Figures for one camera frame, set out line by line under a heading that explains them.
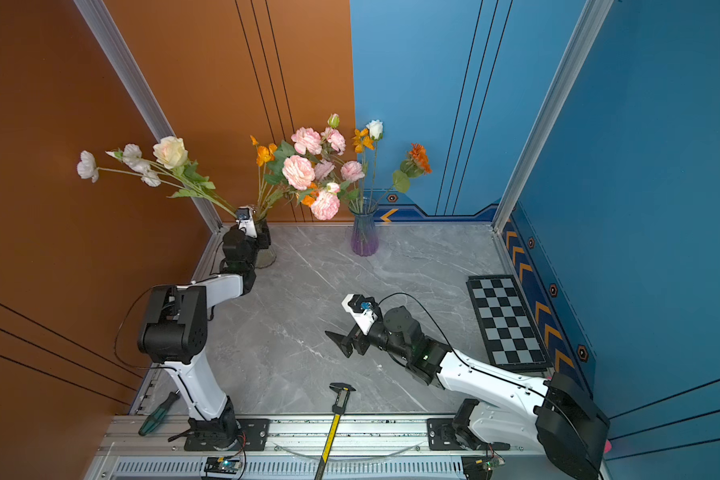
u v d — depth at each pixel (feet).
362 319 2.04
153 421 2.44
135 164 2.39
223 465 2.32
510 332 2.85
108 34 2.34
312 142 2.39
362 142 3.08
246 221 2.67
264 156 2.70
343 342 2.08
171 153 2.19
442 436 2.38
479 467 2.28
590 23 2.30
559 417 1.33
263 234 2.87
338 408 2.53
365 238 3.45
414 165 2.84
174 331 1.68
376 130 2.97
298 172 2.15
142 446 2.38
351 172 3.03
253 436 2.42
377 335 2.09
